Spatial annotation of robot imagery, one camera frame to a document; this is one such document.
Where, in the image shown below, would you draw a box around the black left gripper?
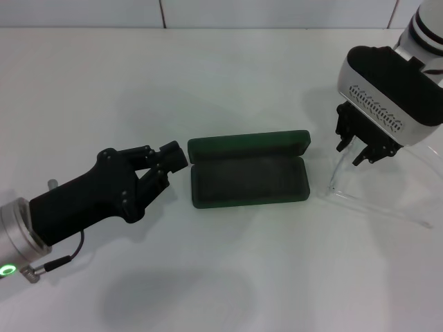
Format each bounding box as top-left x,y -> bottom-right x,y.
29,140 -> 190,248

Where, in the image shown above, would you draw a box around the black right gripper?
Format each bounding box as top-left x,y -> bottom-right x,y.
335,102 -> 399,166

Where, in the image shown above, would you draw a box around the clear plastic glasses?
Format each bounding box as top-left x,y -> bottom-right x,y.
327,136 -> 433,229

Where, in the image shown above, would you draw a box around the green glasses case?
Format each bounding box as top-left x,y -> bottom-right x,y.
186,129 -> 311,210

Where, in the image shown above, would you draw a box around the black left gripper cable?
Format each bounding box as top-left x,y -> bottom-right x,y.
22,230 -> 86,283

